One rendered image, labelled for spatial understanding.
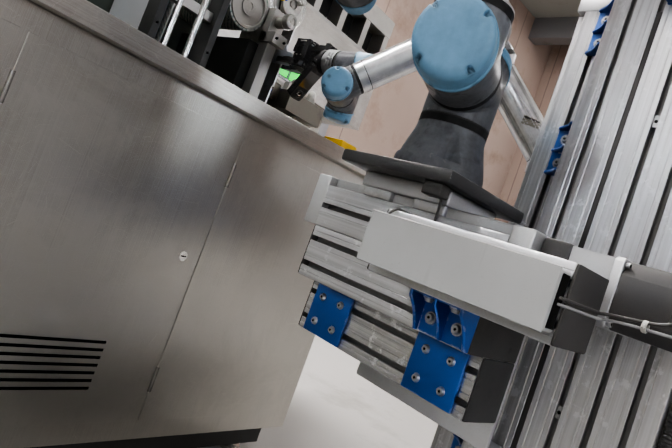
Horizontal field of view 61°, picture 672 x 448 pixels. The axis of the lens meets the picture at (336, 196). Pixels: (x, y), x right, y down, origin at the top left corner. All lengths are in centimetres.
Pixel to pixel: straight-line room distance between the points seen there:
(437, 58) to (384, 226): 24
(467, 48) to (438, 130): 17
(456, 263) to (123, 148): 71
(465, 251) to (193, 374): 92
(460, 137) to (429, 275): 29
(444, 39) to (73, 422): 101
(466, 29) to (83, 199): 73
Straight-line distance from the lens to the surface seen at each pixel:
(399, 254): 70
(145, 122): 116
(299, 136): 138
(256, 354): 155
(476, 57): 78
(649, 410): 89
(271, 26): 164
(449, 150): 89
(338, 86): 133
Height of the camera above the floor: 68
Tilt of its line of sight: 3 degrees up
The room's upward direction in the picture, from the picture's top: 20 degrees clockwise
